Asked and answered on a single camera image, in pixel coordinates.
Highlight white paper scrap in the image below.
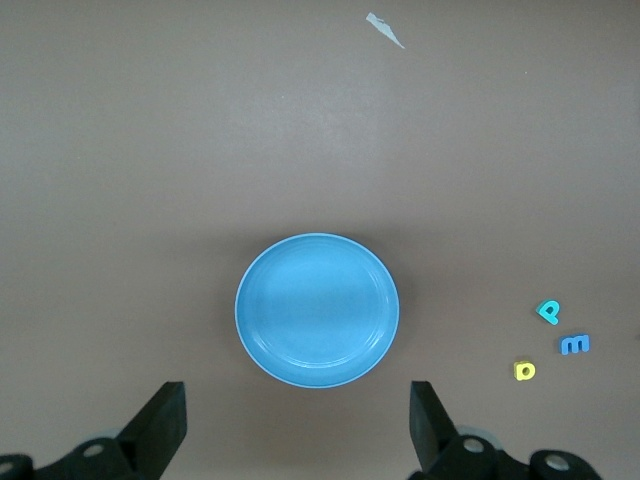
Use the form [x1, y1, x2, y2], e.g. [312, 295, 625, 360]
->
[365, 11, 407, 50]

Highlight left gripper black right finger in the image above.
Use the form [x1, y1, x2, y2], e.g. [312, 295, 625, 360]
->
[407, 381, 531, 480]

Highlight teal foam letter p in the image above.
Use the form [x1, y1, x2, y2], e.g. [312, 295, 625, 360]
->
[535, 298, 561, 325]

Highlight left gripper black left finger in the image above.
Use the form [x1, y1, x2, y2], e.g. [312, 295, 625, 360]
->
[37, 381, 189, 480]

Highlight blue foam letter m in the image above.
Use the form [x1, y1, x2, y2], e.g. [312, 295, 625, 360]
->
[557, 332, 592, 357]

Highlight blue plate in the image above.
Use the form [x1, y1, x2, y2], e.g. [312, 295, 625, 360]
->
[234, 231, 401, 389]

